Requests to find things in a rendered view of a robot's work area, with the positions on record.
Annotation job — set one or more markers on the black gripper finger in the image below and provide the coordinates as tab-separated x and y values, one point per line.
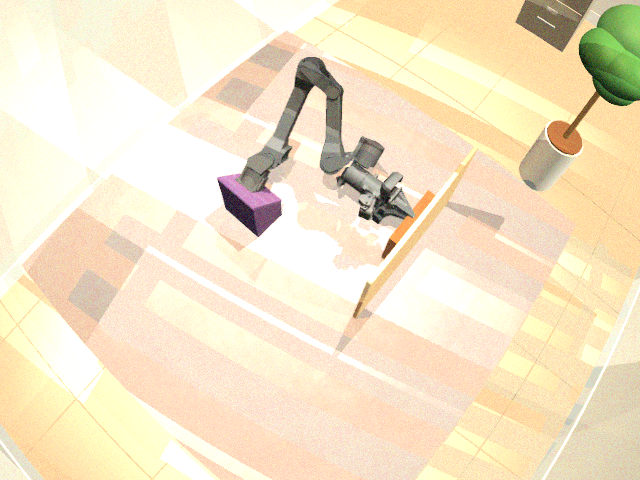
394	212
400	202

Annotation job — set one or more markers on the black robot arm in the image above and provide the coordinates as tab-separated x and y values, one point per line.
310	72

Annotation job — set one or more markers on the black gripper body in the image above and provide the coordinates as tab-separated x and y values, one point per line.
386	189

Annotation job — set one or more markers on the tan wooden board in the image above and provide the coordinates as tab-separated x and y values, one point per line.
415	232

